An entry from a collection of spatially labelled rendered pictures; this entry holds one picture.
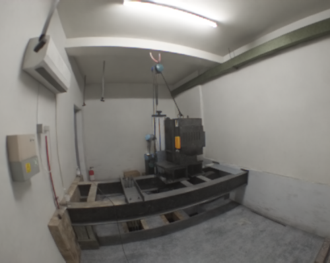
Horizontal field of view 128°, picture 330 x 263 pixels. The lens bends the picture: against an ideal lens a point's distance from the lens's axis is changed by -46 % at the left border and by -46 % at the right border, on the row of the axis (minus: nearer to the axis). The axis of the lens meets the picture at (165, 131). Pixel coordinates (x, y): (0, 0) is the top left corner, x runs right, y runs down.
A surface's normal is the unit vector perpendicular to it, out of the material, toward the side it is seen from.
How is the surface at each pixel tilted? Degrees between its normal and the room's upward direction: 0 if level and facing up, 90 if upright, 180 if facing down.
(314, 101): 90
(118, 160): 90
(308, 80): 90
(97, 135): 90
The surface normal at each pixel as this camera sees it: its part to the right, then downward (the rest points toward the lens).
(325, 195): -0.93, 0.05
